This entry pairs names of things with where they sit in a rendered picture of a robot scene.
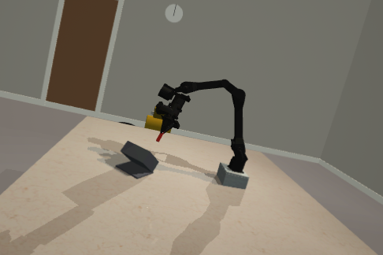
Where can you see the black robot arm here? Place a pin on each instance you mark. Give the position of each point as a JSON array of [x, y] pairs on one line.
[[238, 161]]

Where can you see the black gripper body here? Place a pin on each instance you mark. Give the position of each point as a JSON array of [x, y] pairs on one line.
[[172, 112]]

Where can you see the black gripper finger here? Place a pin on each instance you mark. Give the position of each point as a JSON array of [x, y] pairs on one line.
[[171, 126], [166, 122]]

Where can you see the grey sloped panel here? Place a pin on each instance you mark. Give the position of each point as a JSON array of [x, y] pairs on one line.
[[142, 162]]

